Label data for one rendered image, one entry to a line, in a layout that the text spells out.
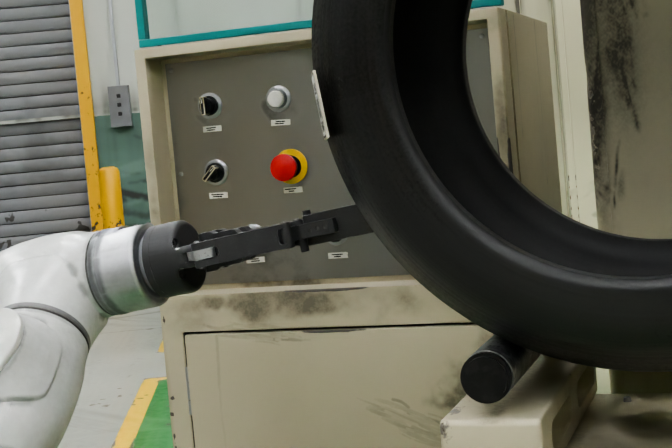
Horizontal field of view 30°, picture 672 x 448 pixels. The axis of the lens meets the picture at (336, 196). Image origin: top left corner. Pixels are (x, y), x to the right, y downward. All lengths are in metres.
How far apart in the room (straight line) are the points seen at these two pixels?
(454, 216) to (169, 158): 0.92
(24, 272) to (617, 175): 0.64
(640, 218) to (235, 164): 0.69
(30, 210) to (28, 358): 9.07
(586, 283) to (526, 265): 0.05
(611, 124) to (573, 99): 3.05
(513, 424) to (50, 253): 0.51
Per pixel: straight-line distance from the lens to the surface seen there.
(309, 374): 1.82
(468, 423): 1.10
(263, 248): 1.21
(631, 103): 1.41
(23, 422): 1.20
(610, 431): 1.28
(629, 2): 1.42
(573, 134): 4.46
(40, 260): 1.31
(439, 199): 1.06
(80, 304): 1.29
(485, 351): 1.09
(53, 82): 10.22
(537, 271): 1.05
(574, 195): 4.47
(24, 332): 1.22
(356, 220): 1.21
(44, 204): 10.25
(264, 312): 1.83
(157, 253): 1.26
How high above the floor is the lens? 1.12
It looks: 3 degrees down
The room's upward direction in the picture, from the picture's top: 5 degrees counter-clockwise
